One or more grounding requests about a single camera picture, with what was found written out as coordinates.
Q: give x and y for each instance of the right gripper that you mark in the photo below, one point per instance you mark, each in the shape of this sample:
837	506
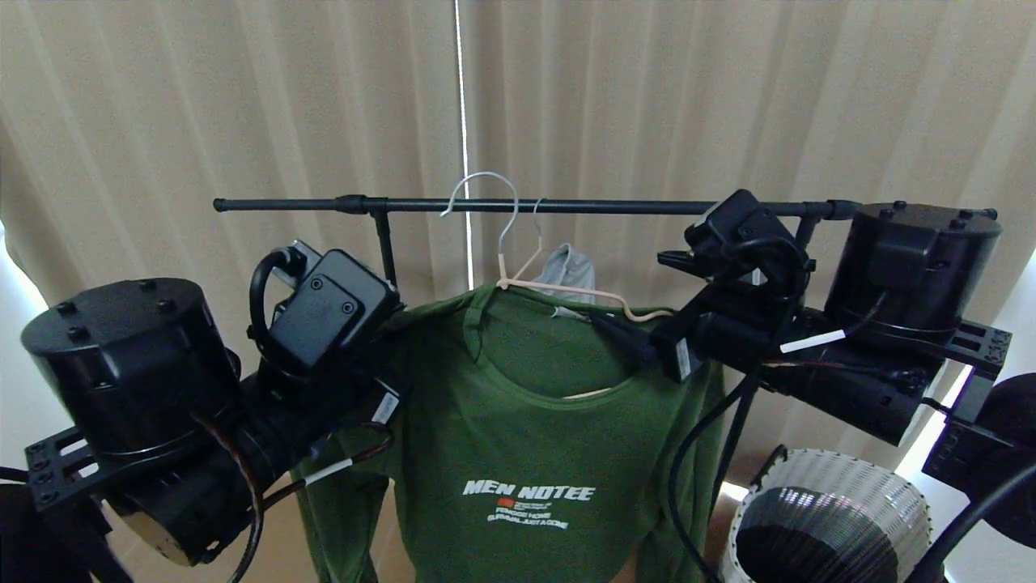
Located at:
736	332

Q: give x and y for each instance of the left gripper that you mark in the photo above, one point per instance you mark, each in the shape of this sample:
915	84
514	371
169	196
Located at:
324	405

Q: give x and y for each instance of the pale grey shorts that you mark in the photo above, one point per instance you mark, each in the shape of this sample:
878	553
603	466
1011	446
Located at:
571	263

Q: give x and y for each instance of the pink clothes hanger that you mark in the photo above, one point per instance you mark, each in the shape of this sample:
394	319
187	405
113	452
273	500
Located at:
539	235
501	267

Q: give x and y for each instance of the green garment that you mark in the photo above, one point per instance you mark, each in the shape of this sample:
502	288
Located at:
526	445

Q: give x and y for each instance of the black clothes rack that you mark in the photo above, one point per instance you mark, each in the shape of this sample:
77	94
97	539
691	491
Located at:
615	207

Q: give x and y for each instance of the white laundry basket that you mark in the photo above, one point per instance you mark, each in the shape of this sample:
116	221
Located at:
842	502

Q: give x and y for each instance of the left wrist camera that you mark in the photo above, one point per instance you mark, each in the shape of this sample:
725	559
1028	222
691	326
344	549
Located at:
332	308

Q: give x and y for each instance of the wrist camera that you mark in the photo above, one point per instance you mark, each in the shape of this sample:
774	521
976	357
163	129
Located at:
745	231
332	308

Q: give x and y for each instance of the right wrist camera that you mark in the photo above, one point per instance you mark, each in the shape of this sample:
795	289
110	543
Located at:
745	231

